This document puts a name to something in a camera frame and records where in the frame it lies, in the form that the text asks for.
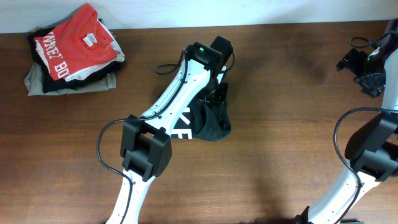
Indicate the red folded t-shirt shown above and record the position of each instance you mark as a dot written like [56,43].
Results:
[74,49]

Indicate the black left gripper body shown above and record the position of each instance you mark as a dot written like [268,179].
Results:
[217,92]

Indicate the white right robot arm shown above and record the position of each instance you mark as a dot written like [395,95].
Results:
[369,158]

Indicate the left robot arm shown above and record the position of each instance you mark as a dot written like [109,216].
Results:
[146,147]

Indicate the black folded shirt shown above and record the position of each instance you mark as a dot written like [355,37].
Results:
[73,57]

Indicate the white folded shirt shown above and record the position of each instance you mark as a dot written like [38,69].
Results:
[93,68]

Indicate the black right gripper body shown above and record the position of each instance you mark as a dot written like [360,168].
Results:
[372,81]

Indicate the olive grey folded garment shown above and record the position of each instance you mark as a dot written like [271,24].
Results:
[40,84]

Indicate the dark green t-shirt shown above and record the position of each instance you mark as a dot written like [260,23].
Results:
[203,121]

